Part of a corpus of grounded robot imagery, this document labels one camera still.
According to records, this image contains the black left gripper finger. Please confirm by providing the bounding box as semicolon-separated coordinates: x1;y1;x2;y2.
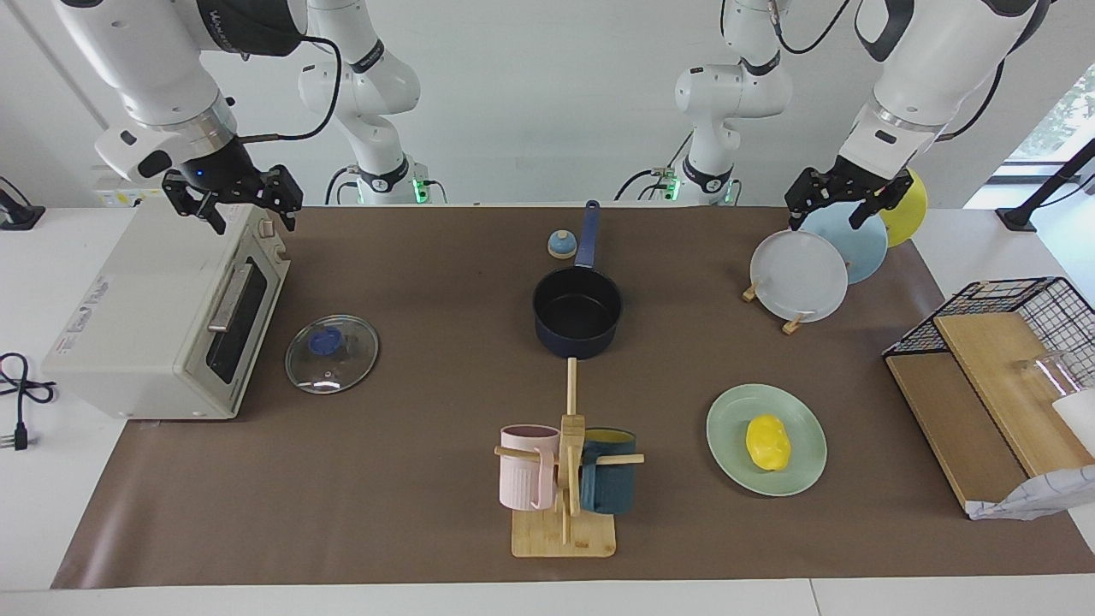
785;169;825;233
849;169;914;230

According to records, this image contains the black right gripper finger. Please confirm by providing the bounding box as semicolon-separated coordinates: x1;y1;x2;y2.
163;169;228;236
259;165;304;233

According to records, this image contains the glass lid with blue knob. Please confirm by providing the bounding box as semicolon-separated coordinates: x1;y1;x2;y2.
285;315;380;394

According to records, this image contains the yellow plate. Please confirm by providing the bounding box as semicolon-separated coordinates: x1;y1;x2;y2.
879;169;928;248

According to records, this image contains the light blue plate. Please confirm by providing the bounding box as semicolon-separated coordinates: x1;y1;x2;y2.
800;202;889;285

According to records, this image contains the grey plate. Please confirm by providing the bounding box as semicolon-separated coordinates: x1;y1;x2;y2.
750;229;849;323

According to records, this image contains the wooden plate rack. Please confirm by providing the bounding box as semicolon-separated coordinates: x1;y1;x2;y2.
742;275;807;335

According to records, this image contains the pale green plate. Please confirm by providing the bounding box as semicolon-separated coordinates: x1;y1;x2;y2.
707;383;828;497

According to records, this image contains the dark blue pot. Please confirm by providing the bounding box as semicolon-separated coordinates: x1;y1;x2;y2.
532;200;623;358

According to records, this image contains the white power strip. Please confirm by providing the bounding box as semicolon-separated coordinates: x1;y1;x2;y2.
92;167;168;208

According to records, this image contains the beige toaster oven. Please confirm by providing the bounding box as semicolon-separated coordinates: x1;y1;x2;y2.
41;202;292;420

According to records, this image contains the black clamp base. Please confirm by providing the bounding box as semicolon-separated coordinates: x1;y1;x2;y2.
0;177;45;230

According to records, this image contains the light wooden cutting board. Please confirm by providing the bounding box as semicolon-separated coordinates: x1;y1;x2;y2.
934;312;1095;478

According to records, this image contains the clear glass cup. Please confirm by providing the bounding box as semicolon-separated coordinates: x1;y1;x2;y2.
1016;349;1080;403

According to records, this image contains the dark wooden cutting board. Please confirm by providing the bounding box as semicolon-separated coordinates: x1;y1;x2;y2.
885;352;1027;512

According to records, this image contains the white cup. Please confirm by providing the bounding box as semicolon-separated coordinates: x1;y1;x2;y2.
1052;389;1095;456

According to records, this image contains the brown table mat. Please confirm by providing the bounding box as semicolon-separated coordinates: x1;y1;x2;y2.
51;205;1095;589

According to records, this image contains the white checkered cloth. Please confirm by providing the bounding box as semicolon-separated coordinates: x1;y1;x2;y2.
967;465;1095;521

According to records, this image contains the dark teal mug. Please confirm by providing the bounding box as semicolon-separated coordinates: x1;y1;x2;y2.
580;428;637;515

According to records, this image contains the pink ribbed mug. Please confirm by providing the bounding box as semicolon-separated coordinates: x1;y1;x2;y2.
500;425;561;512

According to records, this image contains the wooden mug tree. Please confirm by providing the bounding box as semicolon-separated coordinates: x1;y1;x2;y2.
494;358;645;559

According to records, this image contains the black right base cable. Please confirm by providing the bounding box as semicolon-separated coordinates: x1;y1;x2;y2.
324;166;358;206

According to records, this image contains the black base cable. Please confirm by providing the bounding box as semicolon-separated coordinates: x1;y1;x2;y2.
616;128;695;203
324;166;358;206

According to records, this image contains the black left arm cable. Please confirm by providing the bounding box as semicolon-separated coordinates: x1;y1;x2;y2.
768;0;1007;142

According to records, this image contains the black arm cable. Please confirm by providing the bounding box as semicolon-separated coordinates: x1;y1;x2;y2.
235;34;343;143
768;0;1007;142

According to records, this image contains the black camera stand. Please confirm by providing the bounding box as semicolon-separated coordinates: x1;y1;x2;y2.
997;137;1095;232

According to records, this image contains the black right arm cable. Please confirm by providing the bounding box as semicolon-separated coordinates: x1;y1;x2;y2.
235;34;343;143

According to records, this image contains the black wire rack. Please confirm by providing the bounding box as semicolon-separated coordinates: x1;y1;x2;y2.
883;276;1095;394

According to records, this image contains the black left base cable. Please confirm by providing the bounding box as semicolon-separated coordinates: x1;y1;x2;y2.
616;128;695;203

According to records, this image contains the black power cord with plug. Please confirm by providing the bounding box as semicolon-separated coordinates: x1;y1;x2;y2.
0;352;56;452

